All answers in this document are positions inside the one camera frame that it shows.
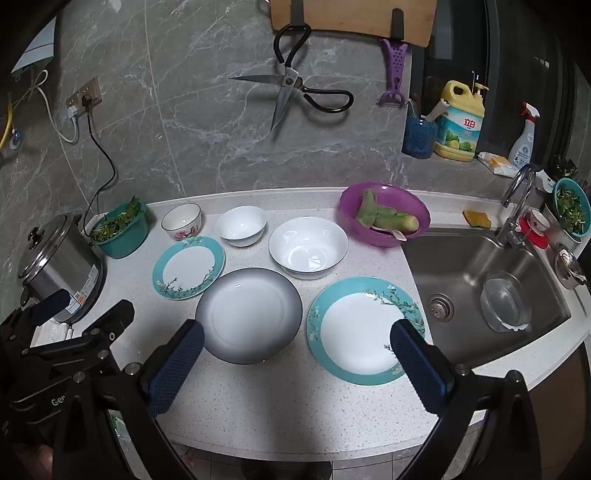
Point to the small teal floral plate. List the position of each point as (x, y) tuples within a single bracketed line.
[(188, 266)]

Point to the yellow dish soap bottle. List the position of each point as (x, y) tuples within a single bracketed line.
[(459, 124)]

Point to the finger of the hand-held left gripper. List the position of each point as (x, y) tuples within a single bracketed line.
[(51, 303), (111, 323)]

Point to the wooden cutting board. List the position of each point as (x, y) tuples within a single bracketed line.
[(351, 16)]

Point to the small floral cup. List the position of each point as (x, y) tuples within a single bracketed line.
[(538, 221)]

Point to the chrome faucet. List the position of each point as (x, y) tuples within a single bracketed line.
[(512, 217)]

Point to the red mat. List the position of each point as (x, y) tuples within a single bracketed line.
[(538, 237)]

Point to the steel pot lid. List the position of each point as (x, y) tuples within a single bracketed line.
[(568, 270)]

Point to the leafy green vegetables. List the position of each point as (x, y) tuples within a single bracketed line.
[(115, 221)]

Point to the large white bowl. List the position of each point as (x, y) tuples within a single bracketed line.
[(308, 247)]

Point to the purple peeler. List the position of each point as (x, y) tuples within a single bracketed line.
[(393, 64)]

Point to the white plastic packet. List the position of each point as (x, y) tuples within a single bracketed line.
[(496, 164)]

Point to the white spoon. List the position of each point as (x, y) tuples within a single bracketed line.
[(392, 234)]

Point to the white spray bottle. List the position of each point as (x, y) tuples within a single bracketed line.
[(524, 143)]

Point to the grey gradient plate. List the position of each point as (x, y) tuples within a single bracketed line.
[(249, 314)]

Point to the steel rice cooker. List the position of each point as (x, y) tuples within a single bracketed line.
[(55, 272)]

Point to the large teal floral plate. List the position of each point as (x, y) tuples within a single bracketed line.
[(355, 332)]

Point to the white folded towel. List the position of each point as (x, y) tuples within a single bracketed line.
[(51, 332)]

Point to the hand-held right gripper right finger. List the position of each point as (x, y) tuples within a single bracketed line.
[(420, 369)]

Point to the peeled green gourd piece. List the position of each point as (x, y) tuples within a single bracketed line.
[(368, 207), (399, 221)]

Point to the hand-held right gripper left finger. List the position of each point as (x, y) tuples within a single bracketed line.
[(178, 369)]

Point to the clear glass bowl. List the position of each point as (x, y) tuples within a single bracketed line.
[(505, 302), (182, 217)]

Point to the blue utensil cup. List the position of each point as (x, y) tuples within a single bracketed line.
[(418, 136)]

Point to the white wall appliance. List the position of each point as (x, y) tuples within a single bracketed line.
[(37, 48)]

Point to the purple plastic basin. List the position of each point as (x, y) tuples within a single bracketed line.
[(397, 196)]

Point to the yellow dish sponge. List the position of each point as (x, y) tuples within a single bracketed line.
[(477, 219)]

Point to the wall power socket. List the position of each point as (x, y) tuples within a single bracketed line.
[(85, 92)]

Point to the small white bowl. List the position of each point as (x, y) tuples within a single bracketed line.
[(241, 224)]

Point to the stainless steel sink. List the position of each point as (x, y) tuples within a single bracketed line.
[(461, 267)]

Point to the teal plastic basket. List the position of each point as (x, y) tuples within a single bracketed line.
[(127, 242)]

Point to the teal colander with greens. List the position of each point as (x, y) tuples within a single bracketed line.
[(572, 207)]

